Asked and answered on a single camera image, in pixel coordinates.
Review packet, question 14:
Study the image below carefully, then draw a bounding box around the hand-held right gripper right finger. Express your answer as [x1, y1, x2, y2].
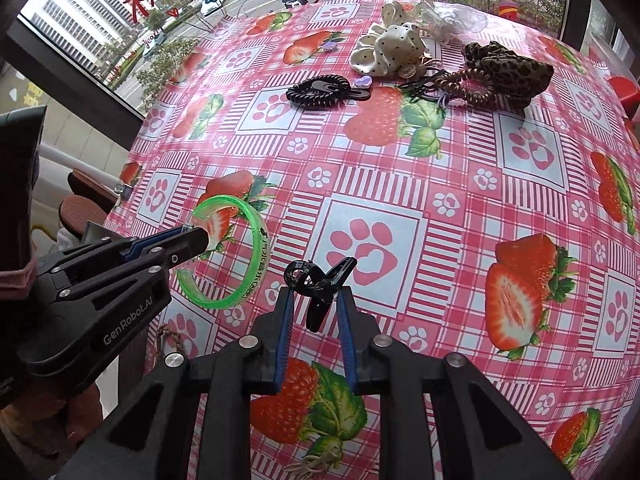
[335, 292, 576, 480]

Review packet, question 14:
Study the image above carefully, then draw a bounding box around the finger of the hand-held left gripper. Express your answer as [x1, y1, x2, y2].
[57, 250, 207, 307]
[39, 228, 210, 282]

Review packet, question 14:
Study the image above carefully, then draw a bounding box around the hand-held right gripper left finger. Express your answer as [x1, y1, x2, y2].
[60, 285, 301, 480]

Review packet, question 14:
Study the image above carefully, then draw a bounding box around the black claw hair clip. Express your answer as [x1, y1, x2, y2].
[283, 256, 359, 333]

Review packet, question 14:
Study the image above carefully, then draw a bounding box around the green translucent bangle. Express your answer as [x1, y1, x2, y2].
[177, 196, 274, 311]

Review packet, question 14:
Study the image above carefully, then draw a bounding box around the brown wooden stool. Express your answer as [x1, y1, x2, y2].
[69, 170, 132, 201]
[59, 197, 110, 242]

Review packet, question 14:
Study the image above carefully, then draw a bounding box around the gold hair pin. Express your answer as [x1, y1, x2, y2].
[295, 449, 347, 477]

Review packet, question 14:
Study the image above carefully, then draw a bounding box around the strawberry printed pink tablecloth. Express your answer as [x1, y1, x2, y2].
[102, 0, 640, 480]

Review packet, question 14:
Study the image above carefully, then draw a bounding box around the purple heart hair clip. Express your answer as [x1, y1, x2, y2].
[325, 76, 374, 102]

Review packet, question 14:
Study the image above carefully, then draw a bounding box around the leopard print scrunchie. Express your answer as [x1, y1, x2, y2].
[462, 41, 555, 112]

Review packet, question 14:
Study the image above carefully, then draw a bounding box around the clear plastic bag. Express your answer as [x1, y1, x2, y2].
[415, 0, 489, 45]

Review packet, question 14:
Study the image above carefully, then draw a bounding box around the red plastic bucket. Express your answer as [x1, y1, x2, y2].
[607, 75, 640, 107]

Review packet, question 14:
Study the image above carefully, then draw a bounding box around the brown beaded bracelet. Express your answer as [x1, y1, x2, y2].
[154, 326, 185, 358]

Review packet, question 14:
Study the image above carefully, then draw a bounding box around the black coil hair tie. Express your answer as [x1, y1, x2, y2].
[286, 75, 351, 110]

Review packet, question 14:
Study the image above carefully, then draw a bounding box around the thin black hair tie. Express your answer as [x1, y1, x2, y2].
[399, 72, 448, 112]

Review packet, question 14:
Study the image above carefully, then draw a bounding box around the brown coil hair tie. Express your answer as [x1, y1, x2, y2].
[434, 67, 502, 109]

